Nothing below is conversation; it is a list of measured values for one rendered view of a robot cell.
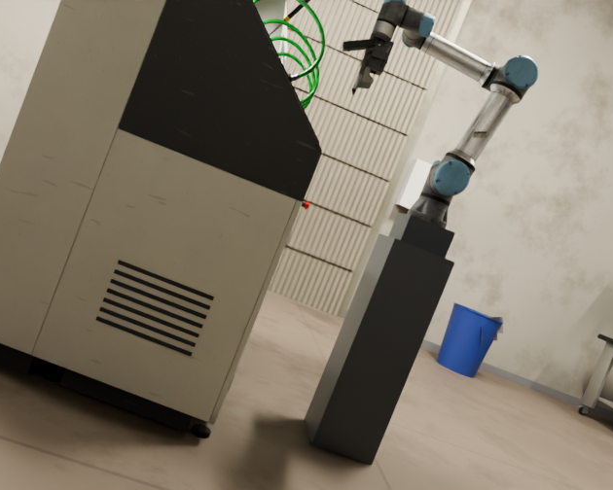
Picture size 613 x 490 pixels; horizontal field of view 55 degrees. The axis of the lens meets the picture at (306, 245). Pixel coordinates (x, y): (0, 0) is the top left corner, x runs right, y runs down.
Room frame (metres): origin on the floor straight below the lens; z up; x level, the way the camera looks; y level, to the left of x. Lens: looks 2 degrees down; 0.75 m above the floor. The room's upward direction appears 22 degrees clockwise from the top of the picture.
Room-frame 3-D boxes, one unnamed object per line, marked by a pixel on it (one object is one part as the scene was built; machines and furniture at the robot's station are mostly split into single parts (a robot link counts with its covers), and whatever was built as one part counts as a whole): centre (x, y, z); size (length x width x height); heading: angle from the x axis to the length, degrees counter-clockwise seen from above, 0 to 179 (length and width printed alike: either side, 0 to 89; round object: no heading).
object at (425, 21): (2.10, -0.07, 1.53); 0.11 x 0.11 x 0.08; 88
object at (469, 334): (5.11, -1.64, 0.29); 0.50 x 0.46 x 0.58; 98
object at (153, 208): (2.07, 0.36, 0.39); 0.70 x 0.58 x 0.79; 3
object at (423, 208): (2.20, -0.38, 0.95); 0.15 x 0.15 x 0.10
